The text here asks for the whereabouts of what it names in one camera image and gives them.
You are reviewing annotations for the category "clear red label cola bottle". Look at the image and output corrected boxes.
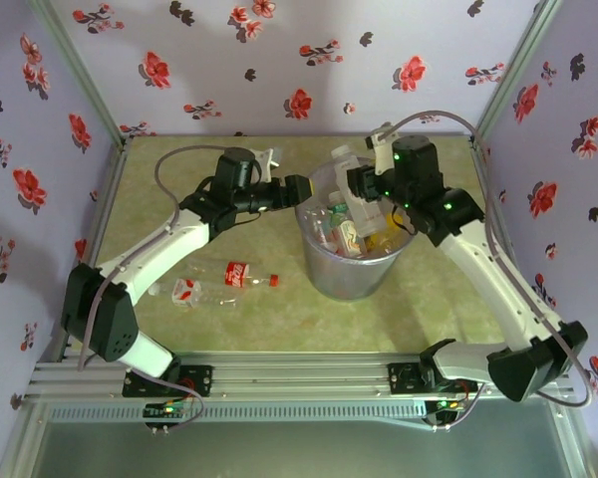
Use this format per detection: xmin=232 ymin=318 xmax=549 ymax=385
xmin=309 ymin=208 xmax=338 ymax=253

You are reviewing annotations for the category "clear white label plastic bottle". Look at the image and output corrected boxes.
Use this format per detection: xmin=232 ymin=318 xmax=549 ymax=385
xmin=330 ymin=145 xmax=386 ymax=239

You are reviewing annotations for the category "green red cartoon label bottle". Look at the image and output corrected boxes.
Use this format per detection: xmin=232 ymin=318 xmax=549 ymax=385
xmin=334 ymin=218 xmax=366 ymax=258

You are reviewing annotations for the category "green label plastic bottle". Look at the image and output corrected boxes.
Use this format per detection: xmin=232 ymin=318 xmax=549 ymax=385
xmin=326 ymin=191 xmax=351 ymax=228

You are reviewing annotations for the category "yellow label plastic bottle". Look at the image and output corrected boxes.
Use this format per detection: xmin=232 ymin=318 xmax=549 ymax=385
xmin=366 ymin=208 xmax=411 ymax=253

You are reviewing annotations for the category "red cap cola bottle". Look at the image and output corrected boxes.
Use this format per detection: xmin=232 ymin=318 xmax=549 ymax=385
xmin=191 ymin=258 xmax=280 ymax=291

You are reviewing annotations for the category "clear red white label bottle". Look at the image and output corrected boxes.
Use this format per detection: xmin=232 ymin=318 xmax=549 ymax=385
xmin=147 ymin=276 xmax=240 ymax=311

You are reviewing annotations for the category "right base circuit board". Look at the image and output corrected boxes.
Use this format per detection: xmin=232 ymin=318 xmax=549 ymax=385
xmin=427 ymin=396 xmax=468 ymax=415

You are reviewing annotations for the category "base circuit board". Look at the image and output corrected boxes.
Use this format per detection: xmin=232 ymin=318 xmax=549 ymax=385
xmin=427 ymin=396 xmax=468 ymax=415
xmin=145 ymin=401 xmax=191 ymax=418

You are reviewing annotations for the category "left base circuit board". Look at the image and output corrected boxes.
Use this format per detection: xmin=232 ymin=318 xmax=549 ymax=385
xmin=145 ymin=401 xmax=191 ymax=418

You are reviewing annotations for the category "steel lower shelf panel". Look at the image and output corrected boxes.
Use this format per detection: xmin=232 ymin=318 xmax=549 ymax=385
xmin=29 ymin=417 xmax=574 ymax=478

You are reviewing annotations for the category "grey right arm cable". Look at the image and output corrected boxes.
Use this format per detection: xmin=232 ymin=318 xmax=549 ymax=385
xmin=378 ymin=110 xmax=593 ymax=409

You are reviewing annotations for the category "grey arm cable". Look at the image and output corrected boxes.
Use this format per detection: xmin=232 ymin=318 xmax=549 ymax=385
xmin=378 ymin=110 xmax=593 ymax=409
xmin=77 ymin=143 xmax=230 ymax=372

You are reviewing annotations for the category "grey left arm cable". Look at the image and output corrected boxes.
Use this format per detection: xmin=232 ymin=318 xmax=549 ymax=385
xmin=77 ymin=143 xmax=230 ymax=372

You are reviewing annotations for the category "silver wire mesh bin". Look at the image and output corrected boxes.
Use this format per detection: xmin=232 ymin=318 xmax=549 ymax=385
xmin=294 ymin=158 xmax=416 ymax=301

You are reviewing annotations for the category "aluminium rear right frame post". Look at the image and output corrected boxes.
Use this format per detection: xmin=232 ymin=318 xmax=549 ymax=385
xmin=475 ymin=0 xmax=564 ymax=141

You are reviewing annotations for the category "aluminium frame post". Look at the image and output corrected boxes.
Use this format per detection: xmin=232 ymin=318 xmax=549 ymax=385
xmin=29 ymin=0 xmax=132 ymax=146
xmin=547 ymin=397 xmax=598 ymax=478
xmin=0 ymin=397 xmax=50 ymax=478
xmin=475 ymin=0 xmax=564 ymax=141

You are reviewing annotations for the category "aluminium front rail beam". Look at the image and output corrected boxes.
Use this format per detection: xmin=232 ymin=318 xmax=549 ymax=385
xmin=27 ymin=352 xmax=578 ymax=400

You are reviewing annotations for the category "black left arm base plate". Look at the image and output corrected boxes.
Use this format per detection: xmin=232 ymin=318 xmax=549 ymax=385
xmin=122 ymin=364 xmax=215 ymax=398

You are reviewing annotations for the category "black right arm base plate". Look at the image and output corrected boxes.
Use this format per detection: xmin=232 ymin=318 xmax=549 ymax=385
xmin=387 ymin=361 xmax=479 ymax=399

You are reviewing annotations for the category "aluminium rear left frame post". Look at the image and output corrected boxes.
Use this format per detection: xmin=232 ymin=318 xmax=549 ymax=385
xmin=29 ymin=0 xmax=132 ymax=146

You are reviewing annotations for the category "grey left base cable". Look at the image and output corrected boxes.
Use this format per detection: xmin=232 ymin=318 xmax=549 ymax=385
xmin=144 ymin=380 xmax=205 ymax=433

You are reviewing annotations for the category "grey base cable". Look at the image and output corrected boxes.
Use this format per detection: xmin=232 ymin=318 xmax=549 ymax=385
xmin=144 ymin=380 xmax=205 ymax=433
xmin=431 ymin=380 xmax=488 ymax=432

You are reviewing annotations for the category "grey slotted cable duct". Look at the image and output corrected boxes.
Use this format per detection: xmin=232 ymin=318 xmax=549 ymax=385
xmin=47 ymin=401 xmax=430 ymax=424

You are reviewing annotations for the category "grey right base cable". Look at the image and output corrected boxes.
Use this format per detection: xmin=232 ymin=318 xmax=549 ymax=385
xmin=431 ymin=380 xmax=488 ymax=432

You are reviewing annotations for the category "aluminium front right frame post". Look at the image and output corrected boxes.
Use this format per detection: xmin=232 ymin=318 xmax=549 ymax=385
xmin=547 ymin=397 xmax=598 ymax=478

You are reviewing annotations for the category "aluminium front left frame post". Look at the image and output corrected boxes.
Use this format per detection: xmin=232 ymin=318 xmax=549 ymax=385
xmin=0 ymin=397 xmax=50 ymax=478

